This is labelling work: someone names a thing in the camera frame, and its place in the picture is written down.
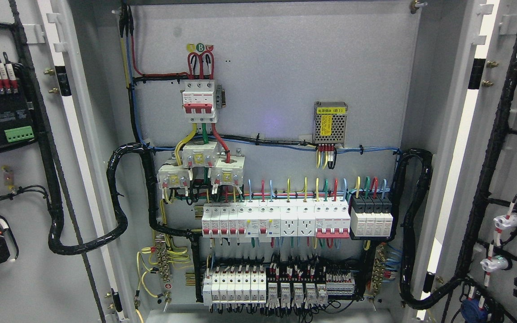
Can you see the grey cabinet door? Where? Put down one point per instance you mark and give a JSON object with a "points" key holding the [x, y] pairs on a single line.
{"points": [[462, 56], [43, 203]]}

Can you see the white socket and breaker row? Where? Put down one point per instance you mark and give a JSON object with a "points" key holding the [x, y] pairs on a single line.
{"points": [[263, 220]]}

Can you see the metal mesh power supply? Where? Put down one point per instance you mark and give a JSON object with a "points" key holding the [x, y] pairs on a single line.
{"points": [[329, 122]]}

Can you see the white red main breaker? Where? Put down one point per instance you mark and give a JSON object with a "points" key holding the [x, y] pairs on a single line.
{"points": [[201, 100]]}

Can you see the black surge protector module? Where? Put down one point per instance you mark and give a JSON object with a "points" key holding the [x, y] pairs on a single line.
{"points": [[371, 218]]}

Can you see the relay and terminal row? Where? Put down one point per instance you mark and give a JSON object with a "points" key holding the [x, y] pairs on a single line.
{"points": [[279, 287]]}

